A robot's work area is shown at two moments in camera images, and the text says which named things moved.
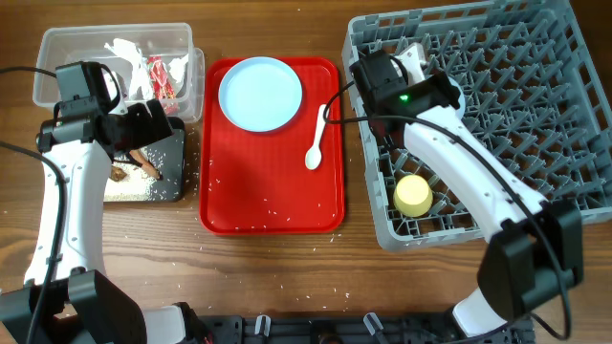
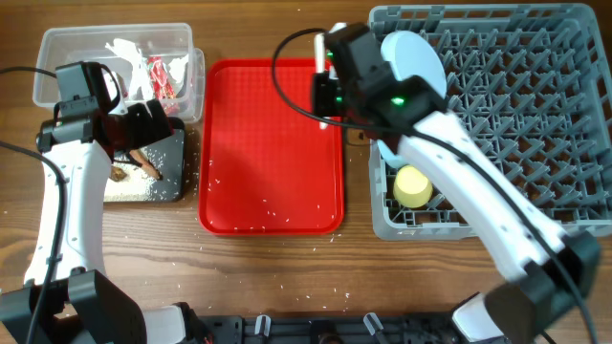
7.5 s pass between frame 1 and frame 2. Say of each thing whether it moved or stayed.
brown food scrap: stayed
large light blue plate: moved
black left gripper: stayed
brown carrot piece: stayed
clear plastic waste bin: stayed
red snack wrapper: stayed
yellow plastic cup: moved
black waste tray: stayed
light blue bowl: moved
